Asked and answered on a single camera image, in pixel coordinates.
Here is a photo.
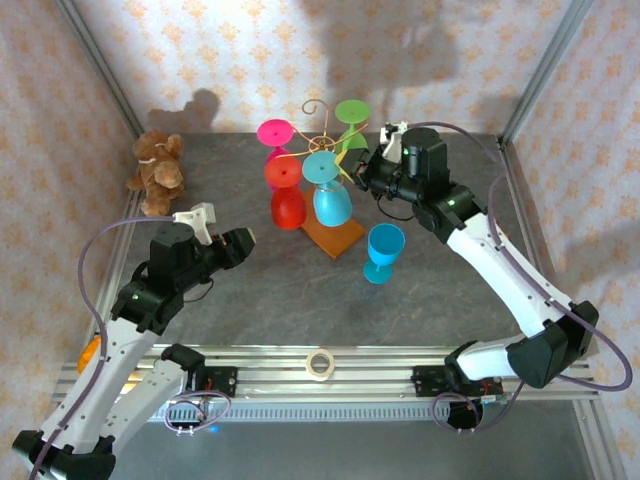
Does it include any aluminium mounting rail frame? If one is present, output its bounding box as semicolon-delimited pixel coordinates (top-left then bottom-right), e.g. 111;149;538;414
53;344;601;404

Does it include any orange plastic object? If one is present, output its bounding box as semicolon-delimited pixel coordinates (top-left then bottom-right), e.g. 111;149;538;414
76;335;104;376

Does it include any aluminium frame post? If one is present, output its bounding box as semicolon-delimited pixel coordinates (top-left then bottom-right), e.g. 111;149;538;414
499;0;596;146
54;0;147;137

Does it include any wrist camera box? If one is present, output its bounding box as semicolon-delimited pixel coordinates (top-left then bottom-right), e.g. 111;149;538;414
173;202;219;246
378;122;409;162

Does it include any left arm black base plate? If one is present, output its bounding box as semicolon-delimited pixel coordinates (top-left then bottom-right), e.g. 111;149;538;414
192;366;239;399

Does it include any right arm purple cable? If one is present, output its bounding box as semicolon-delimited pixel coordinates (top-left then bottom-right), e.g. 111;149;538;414
407;121;630;436

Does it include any green wine glass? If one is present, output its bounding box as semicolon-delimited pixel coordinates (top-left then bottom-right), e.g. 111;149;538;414
333;99;373;169

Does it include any aluminium table edge rail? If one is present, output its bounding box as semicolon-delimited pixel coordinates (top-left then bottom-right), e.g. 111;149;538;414
92;132;149;351
497;134;571;361

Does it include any gold wire wine glass rack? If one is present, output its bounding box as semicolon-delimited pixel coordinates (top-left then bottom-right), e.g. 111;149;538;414
274;99;368;260

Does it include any red wine glass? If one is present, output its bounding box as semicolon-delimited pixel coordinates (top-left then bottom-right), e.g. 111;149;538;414
264;156;307;231

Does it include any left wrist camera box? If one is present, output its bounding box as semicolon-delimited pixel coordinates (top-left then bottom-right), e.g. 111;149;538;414
173;202;219;246

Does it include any darker blue wine glass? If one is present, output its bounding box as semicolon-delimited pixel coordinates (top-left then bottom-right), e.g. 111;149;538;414
362;223;406;285

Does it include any masking tape roll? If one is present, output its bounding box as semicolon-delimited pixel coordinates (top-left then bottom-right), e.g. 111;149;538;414
305;348;335;384

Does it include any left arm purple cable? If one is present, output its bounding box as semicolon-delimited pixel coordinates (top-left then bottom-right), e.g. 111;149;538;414
27;215;232;480

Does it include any brown teddy bear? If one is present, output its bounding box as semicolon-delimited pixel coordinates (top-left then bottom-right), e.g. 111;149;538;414
124;129;186;216

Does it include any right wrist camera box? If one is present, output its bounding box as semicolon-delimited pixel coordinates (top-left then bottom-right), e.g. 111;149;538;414
378;122;409;162

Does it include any light blue wine glass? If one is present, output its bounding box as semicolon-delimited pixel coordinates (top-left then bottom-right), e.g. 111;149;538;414
301;151;353;228

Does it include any pink wine glass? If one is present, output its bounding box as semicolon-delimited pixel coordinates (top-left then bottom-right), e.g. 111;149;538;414
256;118;296;190

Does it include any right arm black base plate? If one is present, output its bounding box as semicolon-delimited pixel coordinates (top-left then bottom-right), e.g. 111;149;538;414
412;364;506;400

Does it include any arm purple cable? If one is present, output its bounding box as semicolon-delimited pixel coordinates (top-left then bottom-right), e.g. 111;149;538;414
407;121;630;436
27;215;232;480

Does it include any slotted grey cable duct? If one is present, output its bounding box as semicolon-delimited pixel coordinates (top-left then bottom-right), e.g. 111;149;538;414
144;402;581;422

